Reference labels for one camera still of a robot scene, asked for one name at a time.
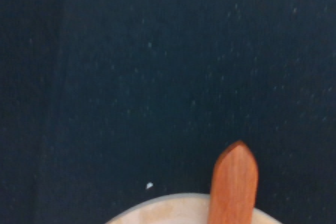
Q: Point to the wooden handled fork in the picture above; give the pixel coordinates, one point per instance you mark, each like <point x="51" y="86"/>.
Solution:
<point x="234" y="184"/>

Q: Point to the round wooden coaster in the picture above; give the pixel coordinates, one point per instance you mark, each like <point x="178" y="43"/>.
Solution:
<point x="190" y="208"/>

